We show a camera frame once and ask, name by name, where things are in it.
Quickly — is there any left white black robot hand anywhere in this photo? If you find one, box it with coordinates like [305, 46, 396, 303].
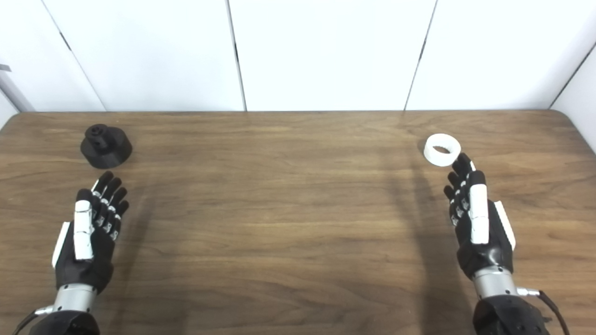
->
[51, 171, 130, 295]

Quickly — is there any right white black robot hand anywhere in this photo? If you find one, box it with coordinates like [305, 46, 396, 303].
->
[443, 153, 516, 281]

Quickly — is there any white toothed ring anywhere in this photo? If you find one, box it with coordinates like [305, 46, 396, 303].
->
[423, 134, 462, 167]

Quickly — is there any round black stepped part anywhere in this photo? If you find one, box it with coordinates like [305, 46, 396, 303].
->
[80, 124, 133, 169]

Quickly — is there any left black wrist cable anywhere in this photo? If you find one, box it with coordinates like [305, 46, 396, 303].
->
[12, 305, 54, 335]

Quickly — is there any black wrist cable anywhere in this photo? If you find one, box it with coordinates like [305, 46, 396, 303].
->
[12, 305, 54, 335]
[517, 288, 571, 335]

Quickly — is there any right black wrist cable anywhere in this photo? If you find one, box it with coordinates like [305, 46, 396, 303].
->
[517, 288, 571, 335]

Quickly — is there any grey wall corner post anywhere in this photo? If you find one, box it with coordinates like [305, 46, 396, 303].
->
[0, 64, 36, 113]

